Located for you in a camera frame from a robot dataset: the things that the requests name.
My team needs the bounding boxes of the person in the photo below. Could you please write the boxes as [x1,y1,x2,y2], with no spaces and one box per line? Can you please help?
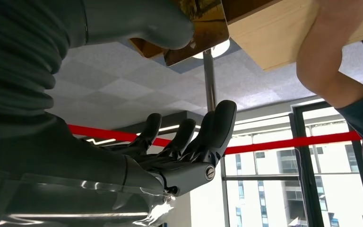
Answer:
[295,0,363,166]

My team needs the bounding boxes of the red barrier belt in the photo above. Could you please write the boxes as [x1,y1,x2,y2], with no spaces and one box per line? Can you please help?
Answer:
[67,124,363,157]

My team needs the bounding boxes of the chrome stanchion post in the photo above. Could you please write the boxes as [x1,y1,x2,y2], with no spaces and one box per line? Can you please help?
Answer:
[192,39,232,114]

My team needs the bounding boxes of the black window frame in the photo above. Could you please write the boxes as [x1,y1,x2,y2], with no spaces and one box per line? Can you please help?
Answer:
[220,99,363,227]

